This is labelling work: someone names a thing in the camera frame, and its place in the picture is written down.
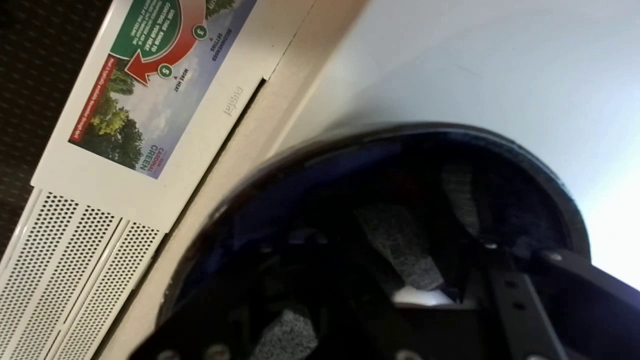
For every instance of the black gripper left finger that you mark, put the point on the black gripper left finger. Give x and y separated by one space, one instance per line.
283 336

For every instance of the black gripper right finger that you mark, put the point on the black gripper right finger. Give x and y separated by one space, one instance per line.
523 306

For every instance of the white radiator with grilles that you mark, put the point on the white radiator with grilles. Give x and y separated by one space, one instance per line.
81 266

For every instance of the green and red sticker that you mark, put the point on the green and red sticker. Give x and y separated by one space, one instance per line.
152 80

